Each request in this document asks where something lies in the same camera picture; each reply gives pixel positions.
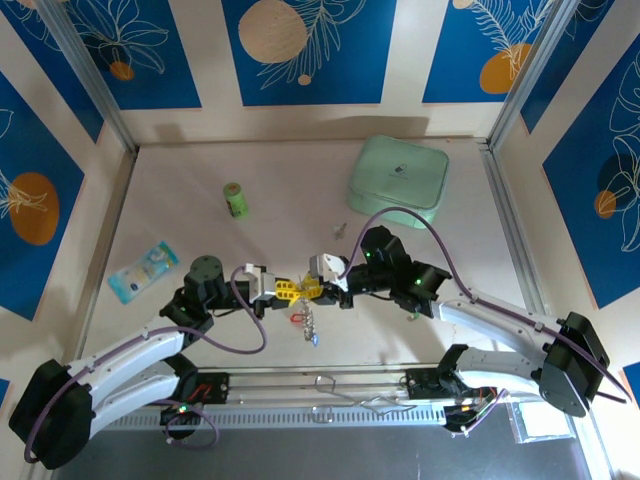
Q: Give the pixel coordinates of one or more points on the red key tag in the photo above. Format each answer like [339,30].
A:
[296,318]

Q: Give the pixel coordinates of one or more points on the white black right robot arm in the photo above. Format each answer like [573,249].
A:
[500,320]

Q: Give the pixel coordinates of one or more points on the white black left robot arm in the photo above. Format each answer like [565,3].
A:
[130,350]

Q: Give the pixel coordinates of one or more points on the blue wipes packet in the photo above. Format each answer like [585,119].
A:
[142,272]

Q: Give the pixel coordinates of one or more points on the mint green zipper case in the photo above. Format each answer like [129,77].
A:
[397,175]

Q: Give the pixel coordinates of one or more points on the green cylindrical can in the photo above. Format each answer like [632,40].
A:
[236,200]

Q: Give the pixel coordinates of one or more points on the silver taped square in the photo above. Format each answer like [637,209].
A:
[540,425]

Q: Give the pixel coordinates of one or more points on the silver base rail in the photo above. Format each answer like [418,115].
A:
[280,385]

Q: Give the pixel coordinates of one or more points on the aluminium side rail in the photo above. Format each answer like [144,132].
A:
[515,225]
[107,250]

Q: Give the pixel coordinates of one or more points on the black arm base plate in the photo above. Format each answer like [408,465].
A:
[425,385]
[210,387]

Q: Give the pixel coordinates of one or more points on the aluminium frame post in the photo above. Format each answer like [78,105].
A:
[85,75]
[530,75]

